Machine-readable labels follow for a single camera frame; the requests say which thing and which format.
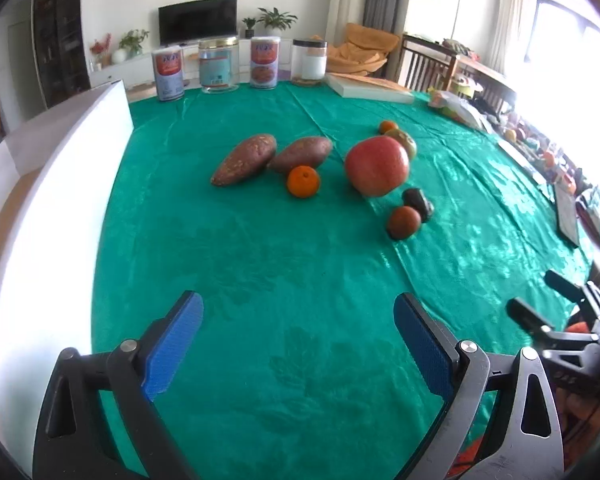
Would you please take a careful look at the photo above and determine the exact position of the red-label tin can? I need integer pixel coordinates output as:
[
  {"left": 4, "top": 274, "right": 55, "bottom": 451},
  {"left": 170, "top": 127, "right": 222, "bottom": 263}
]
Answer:
[{"left": 250, "top": 36, "right": 281, "bottom": 90}]

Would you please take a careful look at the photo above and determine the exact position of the reddish-brown sweet potato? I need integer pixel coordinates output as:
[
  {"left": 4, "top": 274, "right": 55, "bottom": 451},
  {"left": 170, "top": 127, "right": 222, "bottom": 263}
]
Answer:
[
  {"left": 210, "top": 133, "right": 278, "bottom": 187},
  {"left": 267, "top": 136, "right": 334, "bottom": 176}
]

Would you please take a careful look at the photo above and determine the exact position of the red apple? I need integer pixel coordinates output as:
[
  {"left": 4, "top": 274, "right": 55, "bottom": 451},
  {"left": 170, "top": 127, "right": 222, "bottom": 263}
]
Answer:
[{"left": 344, "top": 135, "right": 411, "bottom": 198}]

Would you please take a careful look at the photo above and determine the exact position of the red flower bouquet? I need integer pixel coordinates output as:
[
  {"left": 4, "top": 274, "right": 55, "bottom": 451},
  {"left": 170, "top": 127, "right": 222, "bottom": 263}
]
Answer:
[{"left": 90, "top": 34, "right": 112, "bottom": 68}]

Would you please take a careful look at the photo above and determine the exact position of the flat white box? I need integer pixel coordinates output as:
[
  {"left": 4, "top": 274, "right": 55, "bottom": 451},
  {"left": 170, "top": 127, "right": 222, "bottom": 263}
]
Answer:
[{"left": 325, "top": 72, "right": 416, "bottom": 105}]

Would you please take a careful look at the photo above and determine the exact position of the wooden chair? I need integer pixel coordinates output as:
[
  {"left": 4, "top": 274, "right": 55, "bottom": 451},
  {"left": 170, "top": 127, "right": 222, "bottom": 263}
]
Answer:
[{"left": 397, "top": 34, "right": 516, "bottom": 108}]

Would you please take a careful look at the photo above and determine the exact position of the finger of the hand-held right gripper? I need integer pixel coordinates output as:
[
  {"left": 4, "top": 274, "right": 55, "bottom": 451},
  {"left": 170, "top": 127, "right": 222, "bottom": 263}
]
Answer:
[
  {"left": 507, "top": 297, "right": 600, "bottom": 347},
  {"left": 544, "top": 269, "right": 593, "bottom": 306}
]

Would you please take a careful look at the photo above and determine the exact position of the white window curtain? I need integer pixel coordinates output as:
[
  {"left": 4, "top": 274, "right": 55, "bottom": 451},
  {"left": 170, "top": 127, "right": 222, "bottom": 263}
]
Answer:
[{"left": 490, "top": 0, "right": 538, "bottom": 76}]

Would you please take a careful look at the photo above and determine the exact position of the clear jar with white contents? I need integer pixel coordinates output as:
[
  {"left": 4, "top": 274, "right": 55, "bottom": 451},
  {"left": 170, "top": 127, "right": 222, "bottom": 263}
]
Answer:
[{"left": 291, "top": 39, "right": 328, "bottom": 86}]

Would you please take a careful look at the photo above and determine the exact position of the white foam board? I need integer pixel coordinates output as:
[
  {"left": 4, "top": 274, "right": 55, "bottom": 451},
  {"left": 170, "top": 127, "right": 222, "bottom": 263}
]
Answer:
[{"left": 0, "top": 80, "right": 135, "bottom": 466}]

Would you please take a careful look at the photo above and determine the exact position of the blue-white tin can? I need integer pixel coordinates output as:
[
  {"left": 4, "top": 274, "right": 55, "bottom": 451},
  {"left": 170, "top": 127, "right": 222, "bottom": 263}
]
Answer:
[{"left": 152, "top": 47, "right": 185, "bottom": 102}]

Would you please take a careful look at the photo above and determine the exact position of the brown-orange round fruit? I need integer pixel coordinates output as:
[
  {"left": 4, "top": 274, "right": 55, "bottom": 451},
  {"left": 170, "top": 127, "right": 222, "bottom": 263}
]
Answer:
[{"left": 386, "top": 206, "right": 423, "bottom": 240}]

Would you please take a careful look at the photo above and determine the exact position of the dark wrinkled fruit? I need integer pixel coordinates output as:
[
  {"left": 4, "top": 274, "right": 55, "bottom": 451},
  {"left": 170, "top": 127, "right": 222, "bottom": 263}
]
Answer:
[{"left": 401, "top": 188, "right": 435, "bottom": 222}]

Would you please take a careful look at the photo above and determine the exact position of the large potted green plant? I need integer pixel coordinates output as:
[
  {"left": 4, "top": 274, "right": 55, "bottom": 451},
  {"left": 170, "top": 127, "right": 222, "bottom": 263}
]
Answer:
[{"left": 257, "top": 7, "right": 298, "bottom": 37}]

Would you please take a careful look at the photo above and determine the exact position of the printed plastic bag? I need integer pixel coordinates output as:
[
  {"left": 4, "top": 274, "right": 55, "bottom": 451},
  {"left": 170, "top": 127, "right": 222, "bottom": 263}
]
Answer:
[{"left": 427, "top": 89, "right": 496, "bottom": 131}]

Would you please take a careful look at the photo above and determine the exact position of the orange beanbag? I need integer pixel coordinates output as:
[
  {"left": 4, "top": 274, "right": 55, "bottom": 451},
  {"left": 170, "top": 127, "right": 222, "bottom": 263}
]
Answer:
[{"left": 325, "top": 22, "right": 401, "bottom": 76}]

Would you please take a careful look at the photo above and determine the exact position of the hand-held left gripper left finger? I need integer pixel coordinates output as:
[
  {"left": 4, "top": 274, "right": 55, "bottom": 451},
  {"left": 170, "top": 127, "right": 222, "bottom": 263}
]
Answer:
[{"left": 32, "top": 290, "right": 204, "bottom": 480}]

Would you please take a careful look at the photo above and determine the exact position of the black television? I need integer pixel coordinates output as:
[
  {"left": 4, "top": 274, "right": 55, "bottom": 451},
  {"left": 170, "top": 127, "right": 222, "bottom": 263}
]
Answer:
[{"left": 158, "top": 0, "right": 239, "bottom": 47}]

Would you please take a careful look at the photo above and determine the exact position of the clear jar with blue label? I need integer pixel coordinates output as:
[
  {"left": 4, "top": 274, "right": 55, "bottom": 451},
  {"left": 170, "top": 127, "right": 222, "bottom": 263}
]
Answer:
[{"left": 198, "top": 37, "right": 240, "bottom": 95}]

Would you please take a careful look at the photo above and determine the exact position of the white television cabinet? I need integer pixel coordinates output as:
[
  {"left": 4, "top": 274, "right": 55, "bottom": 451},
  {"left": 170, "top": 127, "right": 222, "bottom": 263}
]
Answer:
[{"left": 89, "top": 35, "right": 253, "bottom": 88}]

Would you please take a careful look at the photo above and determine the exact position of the green-brown round fruit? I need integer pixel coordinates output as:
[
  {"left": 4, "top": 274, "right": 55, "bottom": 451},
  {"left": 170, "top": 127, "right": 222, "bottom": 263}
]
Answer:
[{"left": 384, "top": 128, "right": 418, "bottom": 159}]

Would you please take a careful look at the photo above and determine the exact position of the leafy green houseplant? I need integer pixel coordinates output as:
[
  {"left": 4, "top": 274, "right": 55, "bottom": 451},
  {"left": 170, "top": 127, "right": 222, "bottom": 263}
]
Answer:
[{"left": 119, "top": 29, "right": 150, "bottom": 58}]

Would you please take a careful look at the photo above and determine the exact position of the dark tall cabinet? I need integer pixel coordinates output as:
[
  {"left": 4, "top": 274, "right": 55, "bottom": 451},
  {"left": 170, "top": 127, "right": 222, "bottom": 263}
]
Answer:
[{"left": 32, "top": 0, "right": 92, "bottom": 108}]

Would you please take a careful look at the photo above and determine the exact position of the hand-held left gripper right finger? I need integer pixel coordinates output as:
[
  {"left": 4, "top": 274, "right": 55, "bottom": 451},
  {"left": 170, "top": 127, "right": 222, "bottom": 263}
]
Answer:
[{"left": 394, "top": 292, "right": 565, "bottom": 480}]

